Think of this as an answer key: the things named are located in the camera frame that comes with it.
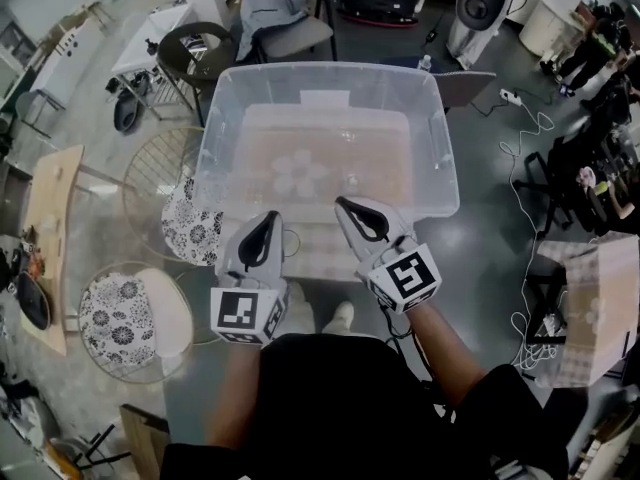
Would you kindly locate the black round pan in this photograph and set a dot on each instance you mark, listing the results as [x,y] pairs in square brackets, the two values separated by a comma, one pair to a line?
[34,300]

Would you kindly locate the cream round cushion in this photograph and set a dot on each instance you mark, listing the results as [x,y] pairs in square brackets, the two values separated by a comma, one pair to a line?
[170,308]

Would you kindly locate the person's right forearm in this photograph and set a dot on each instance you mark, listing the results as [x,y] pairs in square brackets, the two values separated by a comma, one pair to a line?
[440,358]

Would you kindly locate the person's left forearm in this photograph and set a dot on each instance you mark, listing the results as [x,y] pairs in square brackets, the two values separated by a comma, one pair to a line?
[235,393]

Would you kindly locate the person's white right shoe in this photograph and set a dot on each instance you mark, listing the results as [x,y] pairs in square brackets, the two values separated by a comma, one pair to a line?
[342,315]

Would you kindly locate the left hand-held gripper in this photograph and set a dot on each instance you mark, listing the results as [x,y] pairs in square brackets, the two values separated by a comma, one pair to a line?
[235,313]

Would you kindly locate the white power strip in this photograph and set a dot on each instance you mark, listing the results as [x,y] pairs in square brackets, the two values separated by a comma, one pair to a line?
[511,97]

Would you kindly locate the floral seat cushion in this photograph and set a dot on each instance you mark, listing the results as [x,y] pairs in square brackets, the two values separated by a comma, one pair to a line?
[117,320]
[187,233]

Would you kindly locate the black wicker chair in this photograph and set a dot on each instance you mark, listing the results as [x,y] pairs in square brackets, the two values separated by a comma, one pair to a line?
[172,53]

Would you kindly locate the dark grey helmet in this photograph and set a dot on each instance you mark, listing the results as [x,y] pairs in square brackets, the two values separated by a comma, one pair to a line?
[127,113]

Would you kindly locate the grey padded chair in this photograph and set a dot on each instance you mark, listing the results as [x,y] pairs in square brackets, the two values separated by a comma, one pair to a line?
[300,33]

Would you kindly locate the black office chair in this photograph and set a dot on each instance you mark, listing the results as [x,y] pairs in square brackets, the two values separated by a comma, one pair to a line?
[565,168]

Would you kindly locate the clear glass cup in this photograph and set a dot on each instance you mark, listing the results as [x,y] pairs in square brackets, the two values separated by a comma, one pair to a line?
[350,183]

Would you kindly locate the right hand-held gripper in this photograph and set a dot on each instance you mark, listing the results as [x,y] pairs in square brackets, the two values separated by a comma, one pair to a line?
[407,275]

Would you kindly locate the person's black shirt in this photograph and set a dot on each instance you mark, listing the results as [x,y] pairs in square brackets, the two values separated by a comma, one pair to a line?
[350,408]

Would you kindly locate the person's white left shoe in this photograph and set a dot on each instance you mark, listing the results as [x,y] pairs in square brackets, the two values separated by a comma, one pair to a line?
[302,313]

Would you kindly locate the clear water bottle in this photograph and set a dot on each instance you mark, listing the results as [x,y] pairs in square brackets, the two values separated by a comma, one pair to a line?
[425,64]

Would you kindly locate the person's white shoe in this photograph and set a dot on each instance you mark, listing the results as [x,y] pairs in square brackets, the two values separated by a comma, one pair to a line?
[302,313]
[342,315]

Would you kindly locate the light blue jacket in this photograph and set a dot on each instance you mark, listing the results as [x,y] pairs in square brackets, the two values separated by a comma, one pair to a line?
[265,13]

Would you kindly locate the clear plastic storage bin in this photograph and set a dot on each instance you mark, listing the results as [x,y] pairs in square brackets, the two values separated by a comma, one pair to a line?
[320,118]

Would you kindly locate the wooden board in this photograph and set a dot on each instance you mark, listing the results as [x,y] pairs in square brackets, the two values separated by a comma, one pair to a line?
[145,443]

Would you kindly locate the table with pink checkered cloth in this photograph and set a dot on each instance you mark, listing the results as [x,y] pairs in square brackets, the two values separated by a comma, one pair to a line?
[600,308]
[325,253]

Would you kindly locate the light wooden table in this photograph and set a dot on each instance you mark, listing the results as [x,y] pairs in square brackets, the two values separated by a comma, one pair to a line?
[47,193]

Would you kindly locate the small white table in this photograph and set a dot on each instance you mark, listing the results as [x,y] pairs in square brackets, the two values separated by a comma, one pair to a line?
[160,28]

